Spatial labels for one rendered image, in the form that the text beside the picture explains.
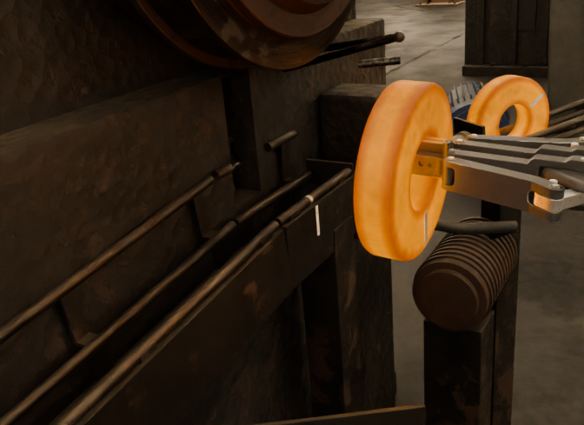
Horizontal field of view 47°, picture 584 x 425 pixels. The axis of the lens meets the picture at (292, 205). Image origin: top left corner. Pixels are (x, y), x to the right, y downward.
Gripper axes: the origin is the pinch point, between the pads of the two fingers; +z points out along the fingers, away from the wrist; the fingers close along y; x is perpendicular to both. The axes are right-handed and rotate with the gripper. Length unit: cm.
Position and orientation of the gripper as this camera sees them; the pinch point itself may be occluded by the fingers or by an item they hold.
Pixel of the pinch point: (408, 153)
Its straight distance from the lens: 58.7
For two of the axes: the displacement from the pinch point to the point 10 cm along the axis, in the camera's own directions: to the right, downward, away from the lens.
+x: -0.4, -9.2, -4.0
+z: -8.7, -1.7, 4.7
